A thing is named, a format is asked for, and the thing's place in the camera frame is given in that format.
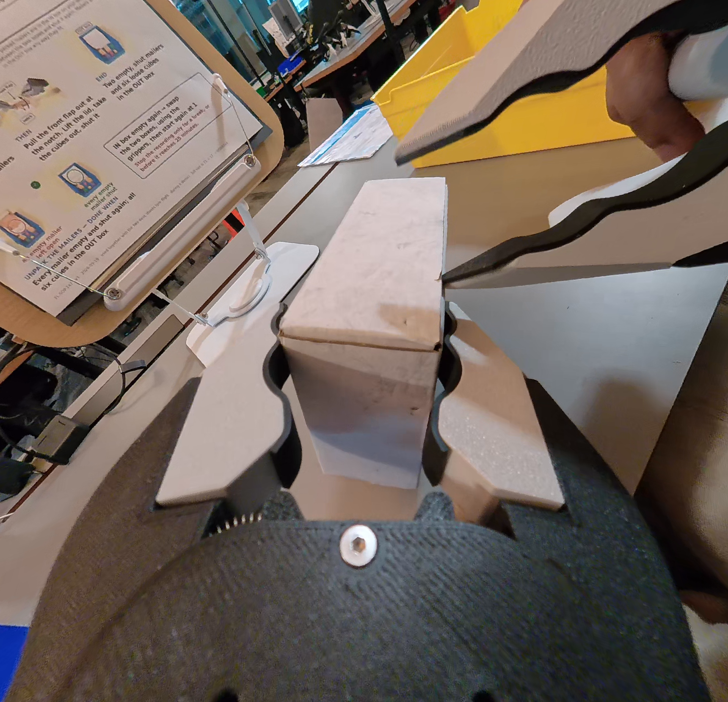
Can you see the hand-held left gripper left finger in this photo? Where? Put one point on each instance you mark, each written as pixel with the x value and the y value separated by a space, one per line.
pixel 227 434

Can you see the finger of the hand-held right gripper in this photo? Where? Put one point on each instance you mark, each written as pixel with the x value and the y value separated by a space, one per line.
pixel 614 247
pixel 540 48

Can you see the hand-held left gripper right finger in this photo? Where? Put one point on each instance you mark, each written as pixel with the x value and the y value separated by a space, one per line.
pixel 495 429

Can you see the yellow plastic bin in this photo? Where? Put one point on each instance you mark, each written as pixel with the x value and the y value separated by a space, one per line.
pixel 449 87

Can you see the white cardboard mailer box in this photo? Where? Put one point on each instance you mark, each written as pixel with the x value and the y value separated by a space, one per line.
pixel 369 269

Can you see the grey desk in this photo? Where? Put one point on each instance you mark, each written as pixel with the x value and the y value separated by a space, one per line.
pixel 569 343

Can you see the person's right hand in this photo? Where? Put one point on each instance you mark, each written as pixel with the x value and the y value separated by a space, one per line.
pixel 642 99

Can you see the background wooden-edged table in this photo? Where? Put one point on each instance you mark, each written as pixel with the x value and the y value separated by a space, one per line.
pixel 387 36

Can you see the black power brick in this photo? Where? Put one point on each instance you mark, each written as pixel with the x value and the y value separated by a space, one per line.
pixel 60 437

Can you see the person's legs in tan trousers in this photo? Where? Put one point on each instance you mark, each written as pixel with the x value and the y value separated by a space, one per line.
pixel 699 457

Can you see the orange traffic cone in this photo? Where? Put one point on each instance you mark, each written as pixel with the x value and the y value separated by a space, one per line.
pixel 232 227

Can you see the blue and white paper sheet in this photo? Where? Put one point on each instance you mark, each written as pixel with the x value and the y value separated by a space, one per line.
pixel 352 139

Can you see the white document stand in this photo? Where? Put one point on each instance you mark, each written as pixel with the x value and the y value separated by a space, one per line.
pixel 199 224

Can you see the computer monitor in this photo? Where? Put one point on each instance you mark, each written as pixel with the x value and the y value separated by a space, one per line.
pixel 283 13

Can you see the blue plastic bin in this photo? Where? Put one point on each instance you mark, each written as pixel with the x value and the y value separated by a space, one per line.
pixel 11 668

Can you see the printed instruction sheet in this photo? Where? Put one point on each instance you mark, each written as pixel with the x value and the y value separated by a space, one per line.
pixel 114 116

